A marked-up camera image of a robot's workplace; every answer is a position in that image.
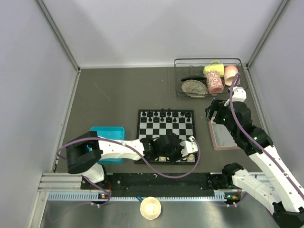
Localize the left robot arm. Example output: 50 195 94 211
65 131 197 188

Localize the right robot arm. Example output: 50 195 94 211
205 98 304 228

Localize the black white chess board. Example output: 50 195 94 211
134 109 199 165

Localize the pink plastic tray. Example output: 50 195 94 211
209 117 240 151

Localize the pink patterned mug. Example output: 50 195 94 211
206 71 224 94

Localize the speckled ceramic plate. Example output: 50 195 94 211
181 80 208 98

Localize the light pink cup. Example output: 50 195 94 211
224 66 238 86

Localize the yellow mug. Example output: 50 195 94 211
203 60 225 77

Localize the blue plastic tray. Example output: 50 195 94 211
90 126 125 164

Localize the cream white bowl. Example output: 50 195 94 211
140 197 162 220

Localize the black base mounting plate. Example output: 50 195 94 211
80 172 251 190

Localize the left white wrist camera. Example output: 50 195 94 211
180 136 199 158

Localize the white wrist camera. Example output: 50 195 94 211
232 86 247 102
180 136 199 158

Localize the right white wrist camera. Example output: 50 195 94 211
232 86 247 102

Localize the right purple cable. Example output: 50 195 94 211
227 72 304 207

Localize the black wire dish rack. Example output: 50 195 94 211
174 58 247 98

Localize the grey cable duct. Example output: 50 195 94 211
48 192 227 202

